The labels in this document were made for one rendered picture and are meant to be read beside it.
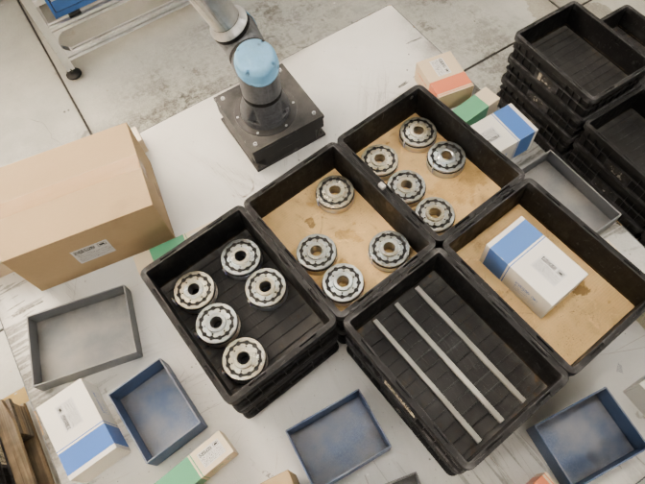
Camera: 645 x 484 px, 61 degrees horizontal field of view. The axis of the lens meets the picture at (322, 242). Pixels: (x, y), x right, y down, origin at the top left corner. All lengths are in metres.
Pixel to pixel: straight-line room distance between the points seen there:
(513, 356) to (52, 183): 1.26
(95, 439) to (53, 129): 1.96
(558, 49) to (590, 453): 1.52
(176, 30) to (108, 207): 1.91
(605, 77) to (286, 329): 1.58
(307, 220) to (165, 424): 0.63
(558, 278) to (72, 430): 1.18
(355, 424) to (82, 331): 0.78
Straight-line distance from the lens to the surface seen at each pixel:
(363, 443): 1.40
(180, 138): 1.86
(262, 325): 1.36
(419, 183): 1.48
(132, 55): 3.25
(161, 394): 1.51
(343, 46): 2.02
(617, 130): 2.38
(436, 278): 1.39
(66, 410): 1.50
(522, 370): 1.36
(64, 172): 1.66
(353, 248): 1.41
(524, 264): 1.34
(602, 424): 1.52
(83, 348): 1.63
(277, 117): 1.65
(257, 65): 1.53
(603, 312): 1.46
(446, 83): 1.82
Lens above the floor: 2.10
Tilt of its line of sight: 63 degrees down
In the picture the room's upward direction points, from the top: 8 degrees counter-clockwise
